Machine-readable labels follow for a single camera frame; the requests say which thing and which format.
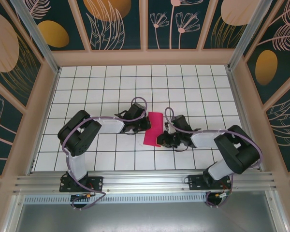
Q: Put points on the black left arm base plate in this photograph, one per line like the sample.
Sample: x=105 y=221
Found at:
x=96 y=183

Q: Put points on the aluminium mounting rail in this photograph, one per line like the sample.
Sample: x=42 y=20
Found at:
x=145 y=180

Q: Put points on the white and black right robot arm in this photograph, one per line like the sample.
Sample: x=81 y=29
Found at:
x=236 y=154

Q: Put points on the aluminium corner post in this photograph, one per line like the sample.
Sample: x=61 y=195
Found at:
x=37 y=36
x=246 y=36

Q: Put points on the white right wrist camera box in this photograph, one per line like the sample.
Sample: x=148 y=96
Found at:
x=169 y=129

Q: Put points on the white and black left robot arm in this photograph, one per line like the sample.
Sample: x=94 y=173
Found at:
x=79 y=135

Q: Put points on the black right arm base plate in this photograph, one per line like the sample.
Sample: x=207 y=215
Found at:
x=195 y=182

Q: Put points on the pink square paper sheet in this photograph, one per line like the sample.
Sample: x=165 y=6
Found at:
x=154 y=130

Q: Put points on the grey metal sheet panel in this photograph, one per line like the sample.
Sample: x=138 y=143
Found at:
x=145 y=217

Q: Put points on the aluminium side rail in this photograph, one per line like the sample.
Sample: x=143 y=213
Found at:
x=244 y=116

